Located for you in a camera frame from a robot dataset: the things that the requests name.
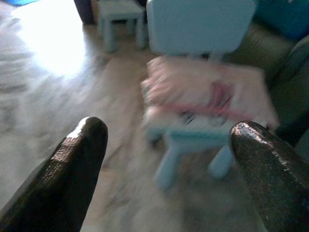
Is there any pink printed pillow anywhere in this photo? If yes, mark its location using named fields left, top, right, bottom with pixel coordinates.
left=141, top=55, right=280, bottom=129

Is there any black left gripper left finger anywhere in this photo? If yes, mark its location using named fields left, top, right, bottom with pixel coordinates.
left=0, top=116, right=108, bottom=232

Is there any blue cushion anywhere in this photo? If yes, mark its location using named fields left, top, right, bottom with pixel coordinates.
left=253, top=0, right=309, bottom=41

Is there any light blue child chair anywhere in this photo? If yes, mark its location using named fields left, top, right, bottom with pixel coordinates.
left=146, top=0, right=256, bottom=190

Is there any light blue small stool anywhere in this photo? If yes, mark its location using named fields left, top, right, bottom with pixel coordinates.
left=98, top=0, right=148, bottom=54

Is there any green leather sofa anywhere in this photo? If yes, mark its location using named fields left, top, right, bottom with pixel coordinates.
left=224, top=21, right=309, bottom=155

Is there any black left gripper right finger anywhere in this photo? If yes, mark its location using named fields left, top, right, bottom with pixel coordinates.
left=228, top=121, right=309, bottom=232

